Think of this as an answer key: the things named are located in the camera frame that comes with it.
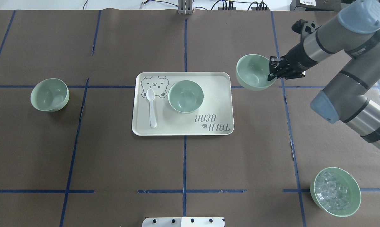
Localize cream tray with bear print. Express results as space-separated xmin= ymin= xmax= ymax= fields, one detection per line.
xmin=132 ymin=72 xmax=234 ymax=136

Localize black box with label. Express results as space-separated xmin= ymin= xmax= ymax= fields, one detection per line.
xmin=289 ymin=0 xmax=342 ymax=12

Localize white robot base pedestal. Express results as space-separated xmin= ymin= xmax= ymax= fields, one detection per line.
xmin=142 ymin=217 xmax=225 ymax=227

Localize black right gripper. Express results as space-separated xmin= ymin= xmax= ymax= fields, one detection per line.
xmin=267 ymin=43 xmax=312 ymax=81

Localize white plastic spoon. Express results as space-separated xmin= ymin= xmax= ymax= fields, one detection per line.
xmin=146 ymin=88 xmax=157 ymax=128

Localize grey metal bracket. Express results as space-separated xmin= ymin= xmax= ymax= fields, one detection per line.
xmin=178 ymin=0 xmax=194 ymax=15

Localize green bowl with ice cubes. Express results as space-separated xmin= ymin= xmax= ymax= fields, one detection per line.
xmin=310 ymin=167 xmax=362 ymax=218

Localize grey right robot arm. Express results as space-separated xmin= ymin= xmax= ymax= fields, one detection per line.
xmin=265 ymin=0 xmax=380 ymax=150

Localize background black cables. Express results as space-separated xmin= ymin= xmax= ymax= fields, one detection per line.
xmin=139 ymin=0 xmax=269 ymax=11

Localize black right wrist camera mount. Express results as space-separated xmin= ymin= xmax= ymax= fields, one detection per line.
xmin=292 ymin=19 xmax=320 ymax=42

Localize green bowl on tray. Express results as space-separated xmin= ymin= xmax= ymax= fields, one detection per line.
xmin=168 ymin=80 xmax=204 ymax=114

